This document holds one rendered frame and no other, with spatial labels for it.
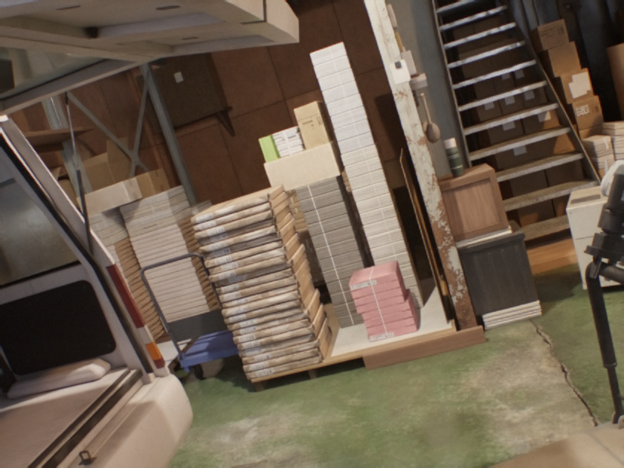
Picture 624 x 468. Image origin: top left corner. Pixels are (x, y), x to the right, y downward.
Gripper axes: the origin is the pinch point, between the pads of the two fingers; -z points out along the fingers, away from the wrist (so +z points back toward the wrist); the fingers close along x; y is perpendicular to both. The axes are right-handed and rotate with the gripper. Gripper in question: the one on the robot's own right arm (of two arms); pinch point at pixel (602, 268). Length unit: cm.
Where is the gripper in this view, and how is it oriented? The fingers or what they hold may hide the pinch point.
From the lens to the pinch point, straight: 180.0
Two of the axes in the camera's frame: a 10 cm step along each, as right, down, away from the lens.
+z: 2.1, -9.7, -1.5
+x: -9.8, -1.9, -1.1
